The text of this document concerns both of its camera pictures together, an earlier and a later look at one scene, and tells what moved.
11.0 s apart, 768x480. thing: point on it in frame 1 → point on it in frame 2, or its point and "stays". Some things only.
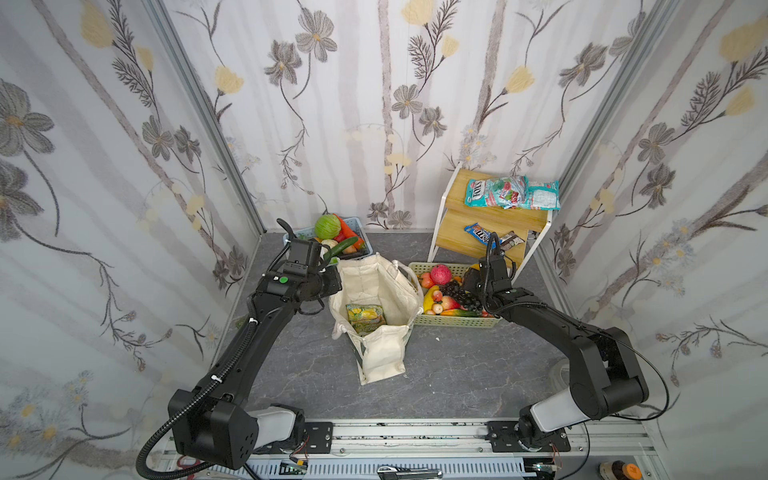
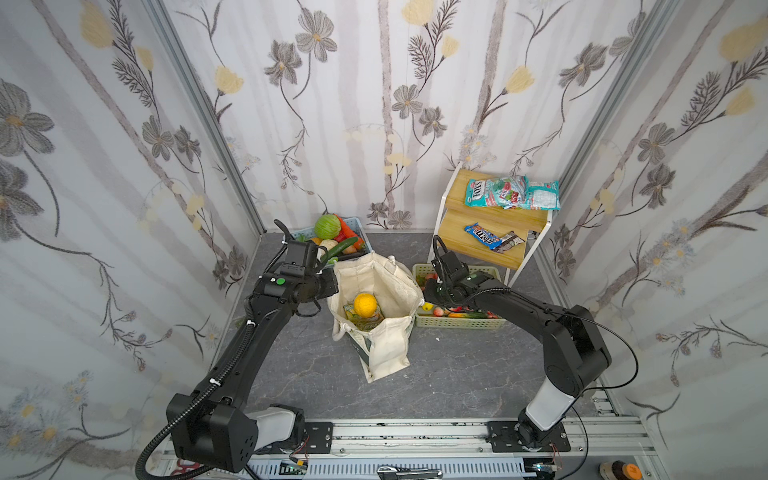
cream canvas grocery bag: (376, 280) stays
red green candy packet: (503, 192) stays
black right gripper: (471, 283) → (442, 287)
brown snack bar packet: (509, 240) stays
